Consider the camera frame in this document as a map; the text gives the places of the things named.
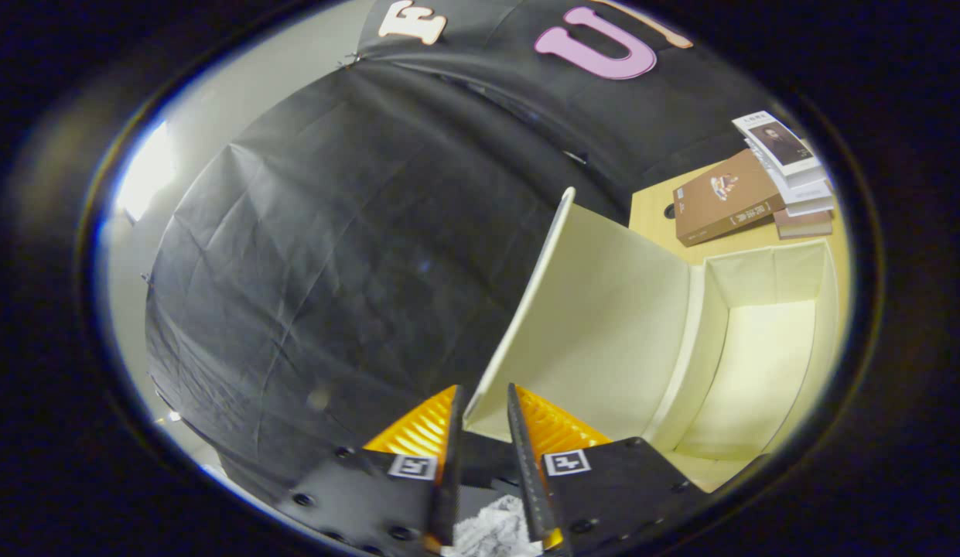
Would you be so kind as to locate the black backdrop cloth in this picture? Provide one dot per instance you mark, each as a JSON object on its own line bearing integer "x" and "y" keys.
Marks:
{"x": 356, "y": 255}

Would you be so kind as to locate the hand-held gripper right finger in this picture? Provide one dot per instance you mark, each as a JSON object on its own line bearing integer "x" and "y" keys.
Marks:
{"x": 526, "y": 464}

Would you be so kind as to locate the plain white book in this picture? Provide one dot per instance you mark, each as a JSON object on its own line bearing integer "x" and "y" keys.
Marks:
{"x": 808, "y": 195}

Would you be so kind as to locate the pale pink book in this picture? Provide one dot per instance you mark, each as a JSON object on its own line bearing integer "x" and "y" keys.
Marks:
{"x": 804, "y": 224}

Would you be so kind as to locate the grey fabric storage box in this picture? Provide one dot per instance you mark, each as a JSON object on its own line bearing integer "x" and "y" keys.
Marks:
{"x": 603, "y": 333}

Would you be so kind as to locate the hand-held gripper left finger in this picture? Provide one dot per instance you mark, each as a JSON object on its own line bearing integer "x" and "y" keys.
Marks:
{"x": 449, "y": 472}

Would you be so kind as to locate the brown cover book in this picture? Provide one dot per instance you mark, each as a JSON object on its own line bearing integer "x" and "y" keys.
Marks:
{"x": 719, "y": 205}

